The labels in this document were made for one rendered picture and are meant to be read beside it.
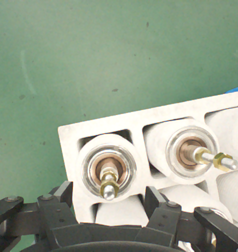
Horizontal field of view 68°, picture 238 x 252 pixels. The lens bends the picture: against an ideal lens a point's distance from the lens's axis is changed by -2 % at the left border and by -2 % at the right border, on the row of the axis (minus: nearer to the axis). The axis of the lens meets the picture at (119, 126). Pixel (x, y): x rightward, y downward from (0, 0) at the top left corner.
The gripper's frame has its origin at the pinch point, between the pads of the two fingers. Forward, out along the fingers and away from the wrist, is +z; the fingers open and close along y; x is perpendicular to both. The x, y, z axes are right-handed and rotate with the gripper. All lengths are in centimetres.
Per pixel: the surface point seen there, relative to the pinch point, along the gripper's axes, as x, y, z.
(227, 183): -2.6, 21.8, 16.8
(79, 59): 24.2, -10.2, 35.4
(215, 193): -4.7, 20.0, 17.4
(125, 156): 2.2, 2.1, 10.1
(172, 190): -4.4, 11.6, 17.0
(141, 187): -4.3, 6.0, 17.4
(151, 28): 35, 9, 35
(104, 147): 3.2, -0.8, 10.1
